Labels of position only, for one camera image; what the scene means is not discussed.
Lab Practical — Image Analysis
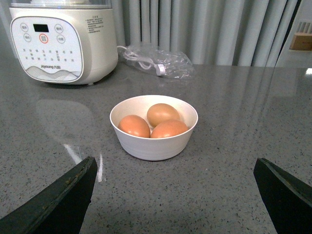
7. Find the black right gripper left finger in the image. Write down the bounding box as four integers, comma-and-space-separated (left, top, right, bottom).
0, 157, 98, 234

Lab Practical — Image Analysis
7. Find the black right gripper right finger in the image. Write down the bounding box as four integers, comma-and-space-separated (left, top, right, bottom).
253, 158, 312, 234

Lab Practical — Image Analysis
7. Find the brown egg bowl left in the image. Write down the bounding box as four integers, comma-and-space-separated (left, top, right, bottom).
118, 115, 151, 138

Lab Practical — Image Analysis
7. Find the brown egg bowl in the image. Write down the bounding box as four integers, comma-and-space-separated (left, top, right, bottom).
147, 103, 180, 127
118, 115, 151, 138

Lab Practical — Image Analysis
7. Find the brown egg in bowl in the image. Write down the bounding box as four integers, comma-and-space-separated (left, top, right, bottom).
151, 119, 189, 138

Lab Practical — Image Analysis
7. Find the brown egg bowl back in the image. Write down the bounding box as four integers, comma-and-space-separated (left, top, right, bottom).
147, 103, 180, 127

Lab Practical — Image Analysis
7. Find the cardboard box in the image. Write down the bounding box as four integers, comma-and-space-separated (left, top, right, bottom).
290, 33, 312, 51

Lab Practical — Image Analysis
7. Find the white bowl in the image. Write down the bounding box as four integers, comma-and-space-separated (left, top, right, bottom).
110, 95, 198, 161

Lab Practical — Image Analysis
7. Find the white Joyoung cooker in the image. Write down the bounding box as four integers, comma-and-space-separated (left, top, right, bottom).
9, 0, 118, 85

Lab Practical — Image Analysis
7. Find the clear plastic bag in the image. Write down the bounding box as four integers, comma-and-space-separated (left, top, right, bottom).
117, 42, 195, 78

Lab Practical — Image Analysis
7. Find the white power cord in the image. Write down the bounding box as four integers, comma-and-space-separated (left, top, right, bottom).
117, 45, 166, 77

